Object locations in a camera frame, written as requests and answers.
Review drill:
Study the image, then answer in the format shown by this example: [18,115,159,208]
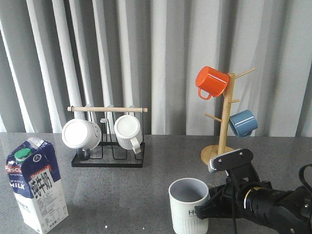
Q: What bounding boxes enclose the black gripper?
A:
[195,177,273,221]

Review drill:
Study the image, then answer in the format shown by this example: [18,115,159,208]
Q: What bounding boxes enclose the white HOME mug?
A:
[168,178,210,234]

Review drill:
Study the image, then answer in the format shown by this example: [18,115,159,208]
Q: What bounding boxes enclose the blue white milk carton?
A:
[5,137,68,234]

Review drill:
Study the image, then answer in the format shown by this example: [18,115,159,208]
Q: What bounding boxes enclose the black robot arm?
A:
[195,164,312,234]

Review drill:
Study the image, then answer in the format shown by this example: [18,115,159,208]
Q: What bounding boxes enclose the wooden mug tree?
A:
[200,68,256,165]

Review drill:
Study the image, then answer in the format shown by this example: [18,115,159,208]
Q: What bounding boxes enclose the blue mug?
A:
[229,110,258,138]

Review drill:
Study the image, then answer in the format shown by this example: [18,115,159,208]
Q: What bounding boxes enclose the white ribbed mug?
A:
[114,115,143,154]

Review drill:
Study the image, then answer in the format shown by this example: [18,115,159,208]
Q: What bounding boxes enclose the orange mug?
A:
[195,66,230,100]

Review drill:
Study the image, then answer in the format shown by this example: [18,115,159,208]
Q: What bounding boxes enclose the white smiley mug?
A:
[61,119,102,151]

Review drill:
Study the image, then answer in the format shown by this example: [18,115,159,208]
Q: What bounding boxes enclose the grey pleated curtain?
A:
[0,0,312,137]

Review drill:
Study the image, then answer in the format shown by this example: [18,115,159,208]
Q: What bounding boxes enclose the black cable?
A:
[230,190,238,234]

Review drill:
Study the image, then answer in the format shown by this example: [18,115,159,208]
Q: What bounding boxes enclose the wrist camera with black bracket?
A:
[208,149,260,187]

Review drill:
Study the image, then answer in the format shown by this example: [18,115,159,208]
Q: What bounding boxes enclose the black wire mug rack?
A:
[67,106,148,168]

